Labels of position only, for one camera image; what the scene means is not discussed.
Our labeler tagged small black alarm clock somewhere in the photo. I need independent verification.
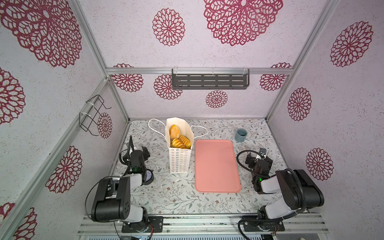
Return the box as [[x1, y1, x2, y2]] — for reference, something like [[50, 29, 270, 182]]
[[143, 170, 155, 185]]

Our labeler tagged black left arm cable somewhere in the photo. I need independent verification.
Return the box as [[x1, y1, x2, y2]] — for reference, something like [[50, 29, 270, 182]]
[[118, 135, 136, 176]]

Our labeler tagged oval golden fake bread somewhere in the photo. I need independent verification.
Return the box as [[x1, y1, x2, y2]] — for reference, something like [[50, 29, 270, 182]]
[[170, 125, 181, 141]]

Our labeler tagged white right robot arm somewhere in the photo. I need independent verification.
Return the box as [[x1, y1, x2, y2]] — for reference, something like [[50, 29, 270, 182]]
[[236, 149, 325, 223]]

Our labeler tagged grey-blue cup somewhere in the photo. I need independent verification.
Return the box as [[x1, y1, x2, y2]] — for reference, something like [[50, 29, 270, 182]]
[[235, 129, 248, 143]]

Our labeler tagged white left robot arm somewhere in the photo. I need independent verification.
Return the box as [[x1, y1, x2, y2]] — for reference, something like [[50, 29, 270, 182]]
[[90, 147, 155, 232]]

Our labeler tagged black wire wall rack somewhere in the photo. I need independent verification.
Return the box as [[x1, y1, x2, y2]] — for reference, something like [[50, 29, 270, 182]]
[[78, 94, 111, 137]]

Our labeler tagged white paper gift bag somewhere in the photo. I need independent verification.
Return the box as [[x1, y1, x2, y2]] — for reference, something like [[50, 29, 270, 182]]
[[148, 118, 209, 174]]

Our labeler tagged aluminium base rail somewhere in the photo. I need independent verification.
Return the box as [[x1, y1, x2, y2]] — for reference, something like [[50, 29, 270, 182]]
[[77, 212, 330, 238]]

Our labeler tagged dark grey wall shelf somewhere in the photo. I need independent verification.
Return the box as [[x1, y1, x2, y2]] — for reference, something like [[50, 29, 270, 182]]
[[171, 69, 250, 90]]

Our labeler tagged pink rectangular tray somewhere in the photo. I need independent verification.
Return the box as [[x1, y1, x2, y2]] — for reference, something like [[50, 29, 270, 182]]
[[195, 140, 241, 193]]

